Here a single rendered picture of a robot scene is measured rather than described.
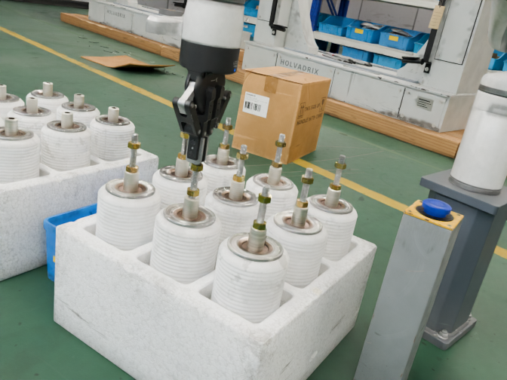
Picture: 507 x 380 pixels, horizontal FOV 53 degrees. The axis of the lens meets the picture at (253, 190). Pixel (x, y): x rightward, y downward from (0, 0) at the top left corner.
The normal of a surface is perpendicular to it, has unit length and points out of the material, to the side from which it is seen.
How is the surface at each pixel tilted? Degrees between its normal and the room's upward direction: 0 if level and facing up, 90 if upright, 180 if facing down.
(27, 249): 90
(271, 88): 90
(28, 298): 0
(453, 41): 90
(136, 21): 90
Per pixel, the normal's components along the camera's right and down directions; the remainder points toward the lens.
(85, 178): 0.81, 0.33
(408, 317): -0.55, 0.22
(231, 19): 0.65, 0.27
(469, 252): -0.01, 0.37
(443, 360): 0.16, -0.92
